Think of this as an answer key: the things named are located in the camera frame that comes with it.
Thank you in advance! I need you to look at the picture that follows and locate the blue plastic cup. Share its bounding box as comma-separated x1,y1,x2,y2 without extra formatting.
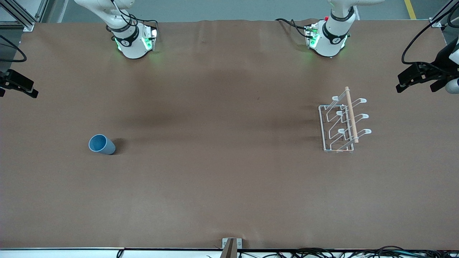
89,134,116,155

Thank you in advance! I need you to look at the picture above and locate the metal arm base connector panel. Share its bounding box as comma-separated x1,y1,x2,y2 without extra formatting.
143,26,158,51
305,23,320,49

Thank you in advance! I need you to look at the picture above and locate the brown table cover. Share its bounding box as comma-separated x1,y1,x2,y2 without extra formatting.
0,19,459,250

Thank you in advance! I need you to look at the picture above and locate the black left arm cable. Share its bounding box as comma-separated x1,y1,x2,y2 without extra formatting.
401,0,459,76

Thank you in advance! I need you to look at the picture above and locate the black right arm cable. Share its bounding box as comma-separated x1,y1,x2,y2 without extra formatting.
0,34,28,63

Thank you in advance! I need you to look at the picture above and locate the aluminium frame profile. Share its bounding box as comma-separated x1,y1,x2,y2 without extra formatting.
0,0,49,32
430,0,459,28

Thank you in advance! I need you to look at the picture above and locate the white wire cup holder rack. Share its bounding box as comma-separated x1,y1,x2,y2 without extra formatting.
318,86,372,153

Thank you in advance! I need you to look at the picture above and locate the black arm base cable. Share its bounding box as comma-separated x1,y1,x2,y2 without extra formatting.
275,18,311,38

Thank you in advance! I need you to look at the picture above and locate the black cable bundle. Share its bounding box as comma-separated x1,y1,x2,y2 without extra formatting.
237,245,459,258

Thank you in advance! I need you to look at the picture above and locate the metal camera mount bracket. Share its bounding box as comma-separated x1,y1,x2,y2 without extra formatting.
219,238,243,258

